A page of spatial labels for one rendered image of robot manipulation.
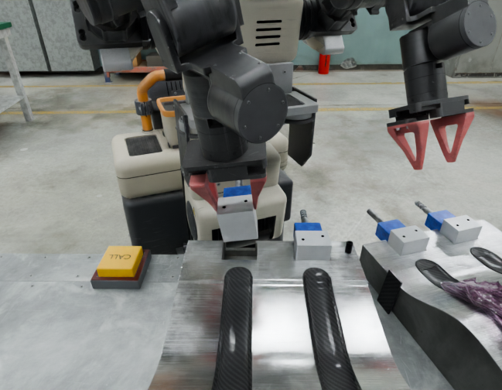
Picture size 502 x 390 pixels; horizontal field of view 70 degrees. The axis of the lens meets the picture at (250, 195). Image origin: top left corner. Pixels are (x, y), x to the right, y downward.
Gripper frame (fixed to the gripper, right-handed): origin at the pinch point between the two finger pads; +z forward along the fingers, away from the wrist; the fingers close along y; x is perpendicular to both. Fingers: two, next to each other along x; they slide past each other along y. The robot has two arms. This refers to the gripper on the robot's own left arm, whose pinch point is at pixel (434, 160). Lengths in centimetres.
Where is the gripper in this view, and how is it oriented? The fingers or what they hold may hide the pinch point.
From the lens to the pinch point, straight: 63.9
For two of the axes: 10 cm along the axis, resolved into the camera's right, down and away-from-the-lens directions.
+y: 9.3, -2.0, 3.2
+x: -3.3, -0.5, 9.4
